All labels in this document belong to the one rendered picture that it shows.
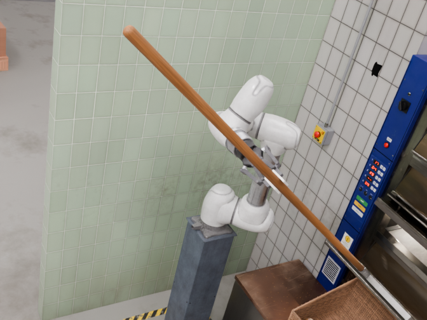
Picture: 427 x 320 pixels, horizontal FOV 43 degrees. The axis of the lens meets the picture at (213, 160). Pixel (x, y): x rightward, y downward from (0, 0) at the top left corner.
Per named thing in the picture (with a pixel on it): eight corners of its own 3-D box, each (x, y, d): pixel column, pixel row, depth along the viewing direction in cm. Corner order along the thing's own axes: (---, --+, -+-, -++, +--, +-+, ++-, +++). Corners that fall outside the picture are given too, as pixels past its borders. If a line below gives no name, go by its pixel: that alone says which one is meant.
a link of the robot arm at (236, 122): (218, 146, 193) (239, 117, 190) (197, 124, 204) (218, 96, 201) (236, 155, 201) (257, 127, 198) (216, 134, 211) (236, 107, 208)
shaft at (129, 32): (123, 35, 119) (133, 25, 118) (118, 30, 121) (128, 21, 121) (360, 272, 243) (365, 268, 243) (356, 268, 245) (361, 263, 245)
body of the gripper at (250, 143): (257, 145, 194) (271, 159, 188) (240, 161, 195) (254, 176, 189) (248, 134, 189) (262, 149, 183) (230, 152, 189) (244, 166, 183)
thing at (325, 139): (319, 136, 338) (325, 122, 332) (330, 144, 331) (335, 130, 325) (311, 137, 334) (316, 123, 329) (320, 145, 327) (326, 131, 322)
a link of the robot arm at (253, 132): (235, 105, 246) (264, 113, 244) (240, 103, 263) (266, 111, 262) (227, 132, 248) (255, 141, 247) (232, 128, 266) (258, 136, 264)
